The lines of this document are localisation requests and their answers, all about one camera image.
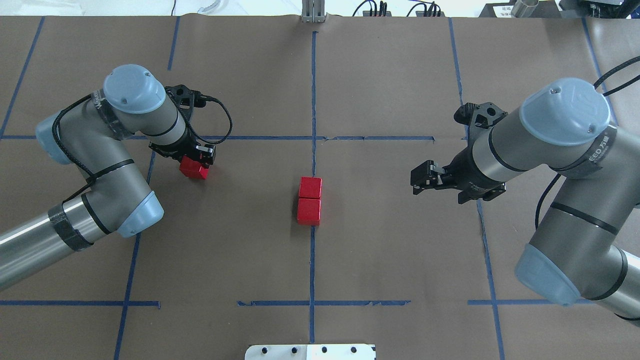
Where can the metal cup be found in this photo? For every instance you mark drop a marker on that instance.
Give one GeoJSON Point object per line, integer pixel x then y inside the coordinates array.
{"type": "Point", "coordinates": [523, 8]}

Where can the red block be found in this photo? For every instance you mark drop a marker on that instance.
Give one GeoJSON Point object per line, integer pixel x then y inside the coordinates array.
{"type": "Point", "coordinates": [309, 211]}
{"type": "Point", "coordinates": [193, 169]}
{"type": "Point", "coordinates": [310, 188]}

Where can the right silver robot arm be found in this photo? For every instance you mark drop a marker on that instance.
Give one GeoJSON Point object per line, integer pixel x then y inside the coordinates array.
{"type": "Point", "coordinates": [567, 127]}

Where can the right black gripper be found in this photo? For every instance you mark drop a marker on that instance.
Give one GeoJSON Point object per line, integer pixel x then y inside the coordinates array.
{"type": "Point", "coordinates": [464, 172]}

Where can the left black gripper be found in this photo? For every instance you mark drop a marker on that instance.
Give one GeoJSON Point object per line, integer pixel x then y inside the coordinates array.
{"type": "Point", "coordinates": [184, 147]}

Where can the aluminium frame post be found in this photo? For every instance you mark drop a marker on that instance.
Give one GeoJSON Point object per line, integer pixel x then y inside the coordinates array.
{"type": "Point", "coordinates": [313, 11]}

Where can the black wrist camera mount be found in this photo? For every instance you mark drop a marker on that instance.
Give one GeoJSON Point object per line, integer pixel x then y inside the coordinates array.
{"type": "Point", "coordinates": [483, 116]}

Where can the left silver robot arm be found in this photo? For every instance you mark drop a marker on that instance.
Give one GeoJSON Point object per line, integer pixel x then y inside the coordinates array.
{"type": "Point", "coordinates": [116, 197]}

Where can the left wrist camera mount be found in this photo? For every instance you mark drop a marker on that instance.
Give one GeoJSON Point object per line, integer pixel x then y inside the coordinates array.
{"type": "Point", "coordinates": [185, 99]}

